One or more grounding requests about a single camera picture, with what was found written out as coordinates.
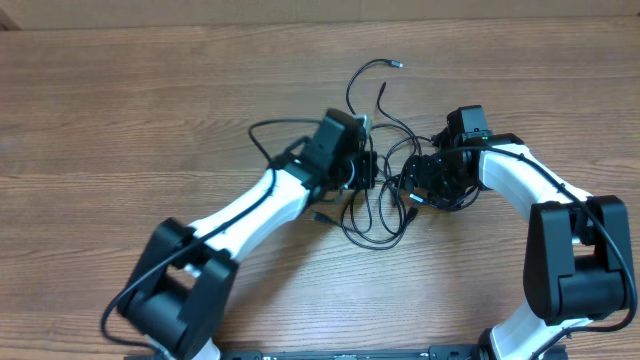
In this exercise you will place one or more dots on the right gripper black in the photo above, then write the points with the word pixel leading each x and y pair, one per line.
pixel 420 173

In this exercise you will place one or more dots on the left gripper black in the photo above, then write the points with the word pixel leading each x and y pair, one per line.
pixel 364 170

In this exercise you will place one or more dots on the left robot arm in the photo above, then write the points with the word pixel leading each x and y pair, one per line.
pixel 177 293

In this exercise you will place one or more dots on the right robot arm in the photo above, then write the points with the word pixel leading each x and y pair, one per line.
pixel 578 274

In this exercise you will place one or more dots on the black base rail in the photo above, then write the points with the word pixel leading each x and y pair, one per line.
pixel 345 355

